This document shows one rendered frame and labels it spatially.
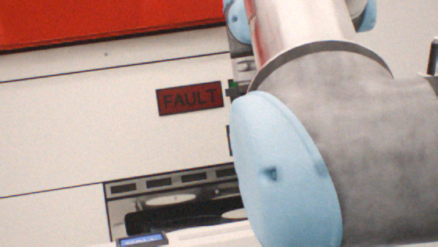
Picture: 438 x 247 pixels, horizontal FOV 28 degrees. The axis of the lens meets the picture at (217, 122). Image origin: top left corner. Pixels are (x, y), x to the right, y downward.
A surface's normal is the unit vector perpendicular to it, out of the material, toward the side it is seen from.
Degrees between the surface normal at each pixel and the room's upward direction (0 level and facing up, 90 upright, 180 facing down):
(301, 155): 72
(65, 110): 90
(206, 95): 90
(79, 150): 90
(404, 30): 90
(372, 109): 44
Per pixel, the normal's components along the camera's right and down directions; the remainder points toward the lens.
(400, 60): 0.14, 0.04
